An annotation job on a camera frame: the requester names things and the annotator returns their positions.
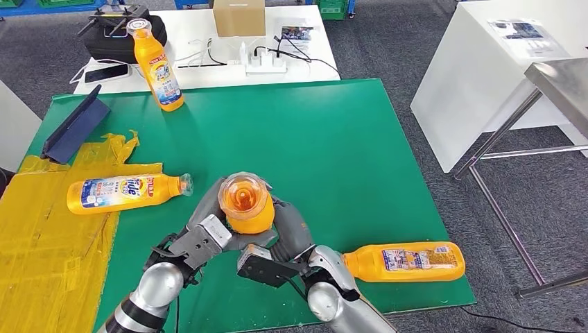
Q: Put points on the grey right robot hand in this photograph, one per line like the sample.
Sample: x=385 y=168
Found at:
x=294 y=234

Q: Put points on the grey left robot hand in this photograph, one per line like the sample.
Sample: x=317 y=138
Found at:
x=204 y=207

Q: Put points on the orange detergent bottle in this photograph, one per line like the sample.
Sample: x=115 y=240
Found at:
x=367 y=264
x=156 y=64
x=115 y=193
x=248 y=216

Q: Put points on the white flat block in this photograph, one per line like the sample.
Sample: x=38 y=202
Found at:
x=206 y=75

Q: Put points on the dark blue tablet case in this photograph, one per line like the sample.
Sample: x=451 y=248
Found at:
x=78 y=126

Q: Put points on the white power strip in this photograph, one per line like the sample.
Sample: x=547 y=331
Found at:
x=265 y=67

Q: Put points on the white charger plug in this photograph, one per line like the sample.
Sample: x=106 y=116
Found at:
x=262 y=55
x=242 y=53

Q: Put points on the black smartphone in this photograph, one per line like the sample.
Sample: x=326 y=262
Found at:
x=107 y=73

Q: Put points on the yellow taped cardboard sheet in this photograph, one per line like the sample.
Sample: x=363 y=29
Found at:
x=46 y=266

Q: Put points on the white rectangular table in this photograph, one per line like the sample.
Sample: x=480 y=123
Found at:
x=196 y=24

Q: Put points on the black carrying case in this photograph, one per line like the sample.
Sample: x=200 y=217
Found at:
x=112 y=47

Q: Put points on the brown cardboard box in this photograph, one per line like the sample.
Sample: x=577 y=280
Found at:
x=238 y=17

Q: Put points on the printed leaflet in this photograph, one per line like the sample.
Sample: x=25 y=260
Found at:
x=295 y=35

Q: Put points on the blue shelf rack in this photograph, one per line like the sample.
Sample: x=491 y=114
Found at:
x=54 y=12
x=192 y=2

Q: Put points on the grey drone remote controller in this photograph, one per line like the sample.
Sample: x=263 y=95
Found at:
x=109 y=14

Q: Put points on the green plastic crate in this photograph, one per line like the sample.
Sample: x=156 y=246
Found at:
x=11 y=2
x=64 y=3
x=331 y=10

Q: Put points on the white panel-sided table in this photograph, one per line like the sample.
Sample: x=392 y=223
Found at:
x=459 y=69

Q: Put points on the printed paper sheet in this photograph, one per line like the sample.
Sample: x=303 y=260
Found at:
x=523 y=36

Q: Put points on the stainless steel table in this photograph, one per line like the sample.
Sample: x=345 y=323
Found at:
x=560 y=85

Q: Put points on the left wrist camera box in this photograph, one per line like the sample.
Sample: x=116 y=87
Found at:
x=206 y=241

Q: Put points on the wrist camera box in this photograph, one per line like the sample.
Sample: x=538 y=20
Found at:
x=206 y=241
x=262 y=271

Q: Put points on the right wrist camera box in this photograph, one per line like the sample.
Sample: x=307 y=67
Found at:
x=262 y=271

